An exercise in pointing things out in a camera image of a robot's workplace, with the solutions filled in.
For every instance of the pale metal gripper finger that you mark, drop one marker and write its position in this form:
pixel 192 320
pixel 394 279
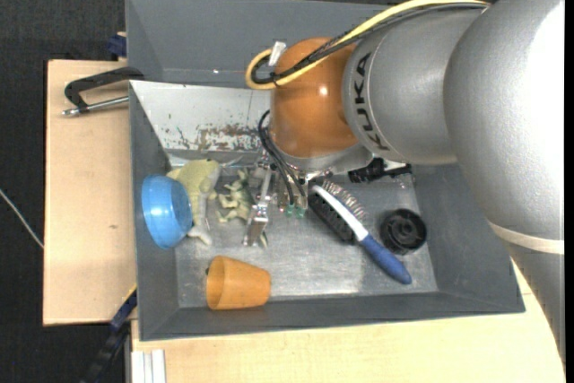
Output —
pixel 263 215
pixel 252 231

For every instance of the orange plastic cup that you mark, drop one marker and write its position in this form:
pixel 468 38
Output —
pixel 240 282

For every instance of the grey metal bin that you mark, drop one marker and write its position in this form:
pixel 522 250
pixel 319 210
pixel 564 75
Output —
pixel 314 264

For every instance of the yellow-green toy frog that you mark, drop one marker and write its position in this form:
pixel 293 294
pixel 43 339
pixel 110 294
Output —
pixel 199 181

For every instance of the blue plastic bowl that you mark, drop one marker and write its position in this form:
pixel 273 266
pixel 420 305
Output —
pixel 163 211

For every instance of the pale cardboard board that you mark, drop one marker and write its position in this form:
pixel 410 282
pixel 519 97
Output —
pixel 85 193

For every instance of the black cylinder on white bracket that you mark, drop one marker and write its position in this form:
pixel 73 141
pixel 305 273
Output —
pixel 372 171

